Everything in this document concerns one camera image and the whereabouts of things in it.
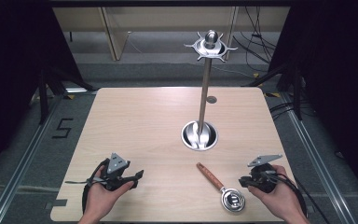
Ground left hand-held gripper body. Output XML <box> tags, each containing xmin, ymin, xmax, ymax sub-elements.
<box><xmin>89</xmin><ymin>152</ymin><xmax>131</xmax><ymax>191</ymax></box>

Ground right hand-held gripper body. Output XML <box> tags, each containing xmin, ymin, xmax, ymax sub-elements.
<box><xmin>247</xmin><ymin>154</ymin><xmax>283</xmax><ymax>194</ymax></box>

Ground person's right hand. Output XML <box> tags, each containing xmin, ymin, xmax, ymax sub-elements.
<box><xmin>247</xmin><ymin>164</ymin><xmax>296</xmax><ymax>217</ymax></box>

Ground person's left hand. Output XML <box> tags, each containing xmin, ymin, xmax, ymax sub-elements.
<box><xmin>84</xmin><ymin>164</ymin><xmax>135</xmax><ymax>217</ymax></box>

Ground black tape floor mark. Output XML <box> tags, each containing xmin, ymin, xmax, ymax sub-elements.
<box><xmin>51</xmin><ymin>118</ymin><xmax>75</xmax><ymax>140</ymax></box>

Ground metal utensil hanging rack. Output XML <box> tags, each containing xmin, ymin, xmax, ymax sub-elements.
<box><xmin>180</xmin><ymin>29</ymin><xmax>239</xmax><ymax>152</ymax></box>

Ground black metal stand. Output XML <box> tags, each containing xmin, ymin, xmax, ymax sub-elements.
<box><xmin>36</xmin><ymin>66</ymin><xmax>98</xmax><ymax>126</ymax></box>
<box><xmin>241</xmin><ymin>60</ymin><xmax>305</xmax><ymax>121</ymax></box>

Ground beige wooden cabinet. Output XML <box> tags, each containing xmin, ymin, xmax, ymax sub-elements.
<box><xmin>52</xmin><ymin>7</ymin><xmax>291</xmax><ymax>62</ymax></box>

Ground wooden handled metal ladle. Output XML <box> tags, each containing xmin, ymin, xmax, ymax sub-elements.
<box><xmin>196</xmin><ymin>161</ymin><xmax>247</xmax><ymax>214</ymax></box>

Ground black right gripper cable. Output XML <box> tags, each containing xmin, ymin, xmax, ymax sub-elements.
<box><xmin>265</xmin><ymin>170</ymin><xmax>331</xmax><ymax>224</ymax></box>

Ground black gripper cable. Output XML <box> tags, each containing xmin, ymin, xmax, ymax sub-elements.
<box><xmin>81</xmin><ymin>158</ymin><xmax>110</xmax><ymax>216</ymax></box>
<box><xmin>265</xmin><ymin>170</ymin><xmax>331</xmax><ymax>224</ymax></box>

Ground grey gripper strap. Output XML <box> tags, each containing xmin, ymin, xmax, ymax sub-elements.
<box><xmin>64</xmin><ymin>176</ymin><xmax>106</xmax><ymax>186</ymax></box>

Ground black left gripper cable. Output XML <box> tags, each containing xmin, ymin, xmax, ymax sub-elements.
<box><xmin>81</xmin><ymin>158</ymin><xmax>110</xmax><ymax>216</ymax></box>

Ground aluminium floor rail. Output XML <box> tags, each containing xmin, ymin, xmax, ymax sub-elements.
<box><xmin>279</xmin><ymin>91</ymin><xmax>358</xmax><ymax>224</ymax></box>
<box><xmin>0</xmin><ymin>88</ymin><xmax>98</xmax><ymax>224</ymax></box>

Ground black floor cables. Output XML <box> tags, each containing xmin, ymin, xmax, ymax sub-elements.
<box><xmin>268</xmin><ymin>100</ymin><xmax>316</xmax><ymax>121</ymax></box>

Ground black hanging cables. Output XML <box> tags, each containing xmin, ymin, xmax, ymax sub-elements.
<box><xmin>232</xmin><ymin>6</ymin><xmax>278</xmax><ymax>67</ymax></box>

